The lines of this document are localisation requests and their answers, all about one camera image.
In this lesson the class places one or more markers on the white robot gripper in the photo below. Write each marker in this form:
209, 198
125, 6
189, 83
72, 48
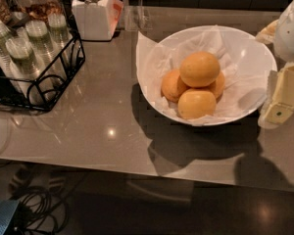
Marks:
290, 33

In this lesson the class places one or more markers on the orange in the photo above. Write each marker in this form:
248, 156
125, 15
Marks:
199, 69
218, 85
172, 86
196, 103

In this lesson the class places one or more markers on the white bowl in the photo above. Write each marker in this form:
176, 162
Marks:
251, 59

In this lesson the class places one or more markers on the clear acrylic stand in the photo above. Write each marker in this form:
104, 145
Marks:
133, 16

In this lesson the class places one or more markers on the white lidded jar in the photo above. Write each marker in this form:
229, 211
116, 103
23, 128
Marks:
97, 20

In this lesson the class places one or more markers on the plastic cup stack right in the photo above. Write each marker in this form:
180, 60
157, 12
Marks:
60, 34

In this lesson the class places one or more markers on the plastic cup stack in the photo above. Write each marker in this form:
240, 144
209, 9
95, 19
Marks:
25, 67
60, 34
41, 42
7, 84

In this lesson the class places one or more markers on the plastic cup stack middle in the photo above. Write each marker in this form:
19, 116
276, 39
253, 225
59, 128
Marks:
41, 42

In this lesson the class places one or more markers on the plastic cup stack front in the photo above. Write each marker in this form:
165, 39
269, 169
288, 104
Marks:
25, 67

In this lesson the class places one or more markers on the glass jar with snacks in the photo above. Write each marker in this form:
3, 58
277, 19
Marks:
38, 9

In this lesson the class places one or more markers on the plastic cup stack left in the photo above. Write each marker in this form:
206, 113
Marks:
7, 84

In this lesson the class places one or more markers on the blue box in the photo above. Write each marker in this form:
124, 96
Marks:
8, 210

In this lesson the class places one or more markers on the black wire rack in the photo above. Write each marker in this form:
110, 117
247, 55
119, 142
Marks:
41, 90

